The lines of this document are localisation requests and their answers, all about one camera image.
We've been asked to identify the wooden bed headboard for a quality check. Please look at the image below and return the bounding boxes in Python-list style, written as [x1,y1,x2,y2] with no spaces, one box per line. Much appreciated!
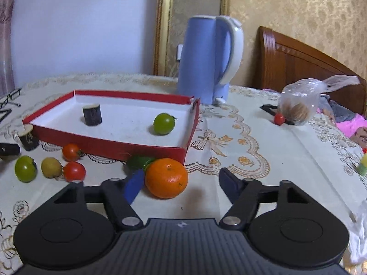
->
[252,26,366,116]

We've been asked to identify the green tomato outside box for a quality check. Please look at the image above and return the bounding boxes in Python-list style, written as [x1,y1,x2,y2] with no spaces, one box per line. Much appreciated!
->
[14,156,37,182]

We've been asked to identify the blue electric kettle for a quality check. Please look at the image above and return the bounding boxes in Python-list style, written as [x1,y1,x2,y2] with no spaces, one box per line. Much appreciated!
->
[177,16,244,105]

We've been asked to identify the pink patterned curtain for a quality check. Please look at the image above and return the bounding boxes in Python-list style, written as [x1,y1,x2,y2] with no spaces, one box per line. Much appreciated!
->
[0,0,15,96]

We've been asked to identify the small yellow green toy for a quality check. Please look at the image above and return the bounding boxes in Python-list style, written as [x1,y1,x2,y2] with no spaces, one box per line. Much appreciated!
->
[357,153,367,176]

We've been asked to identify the yellow-brown small round fruit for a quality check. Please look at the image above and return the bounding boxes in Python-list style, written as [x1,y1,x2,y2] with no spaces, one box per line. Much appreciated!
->
[41,157,63,178]

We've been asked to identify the clear plastic bag with nuts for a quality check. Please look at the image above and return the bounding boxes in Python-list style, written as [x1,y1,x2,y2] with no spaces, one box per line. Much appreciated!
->
[278,74,360,125]

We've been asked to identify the gold picture frame moulding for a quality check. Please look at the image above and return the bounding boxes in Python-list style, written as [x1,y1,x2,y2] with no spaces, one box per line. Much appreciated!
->
[153,0,230,76]

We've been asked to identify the black flat frame under bag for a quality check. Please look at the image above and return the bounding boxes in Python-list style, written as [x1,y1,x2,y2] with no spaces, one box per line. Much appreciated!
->
[260,104,295,125]

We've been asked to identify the red cherry tomato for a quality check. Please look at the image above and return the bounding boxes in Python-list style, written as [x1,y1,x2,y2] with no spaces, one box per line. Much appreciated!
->
[62,143,84,161]
[64,162,86,182]

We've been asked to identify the red cherry tomato upper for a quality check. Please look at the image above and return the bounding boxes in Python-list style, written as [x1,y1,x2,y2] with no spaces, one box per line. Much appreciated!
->
[62,143,84,161]

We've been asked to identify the small red tomato by bag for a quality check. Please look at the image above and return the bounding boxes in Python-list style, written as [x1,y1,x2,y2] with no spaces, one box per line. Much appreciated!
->
[274,113,286,125]

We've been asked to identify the red cherry tomato lower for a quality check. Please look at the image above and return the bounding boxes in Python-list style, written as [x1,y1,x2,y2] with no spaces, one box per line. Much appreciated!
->
[64,162,86,182]

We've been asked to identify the white wall switch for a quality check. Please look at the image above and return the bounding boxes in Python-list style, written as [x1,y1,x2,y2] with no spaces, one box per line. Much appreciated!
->
[176,44,184,61]

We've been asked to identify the black eyeglasses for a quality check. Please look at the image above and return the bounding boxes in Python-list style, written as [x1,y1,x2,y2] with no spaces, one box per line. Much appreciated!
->
[0,88,22,109]

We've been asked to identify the orange mandarin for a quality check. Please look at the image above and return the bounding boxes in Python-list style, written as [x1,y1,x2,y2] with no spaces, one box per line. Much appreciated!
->
[145,158,189,199]

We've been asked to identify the green tomato in box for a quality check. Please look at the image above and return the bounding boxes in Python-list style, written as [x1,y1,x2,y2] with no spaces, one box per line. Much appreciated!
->
[153,113,176,135]

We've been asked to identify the red shallow cardboard box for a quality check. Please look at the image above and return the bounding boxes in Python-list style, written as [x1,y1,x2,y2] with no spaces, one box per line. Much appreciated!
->
[23,90,200,163]

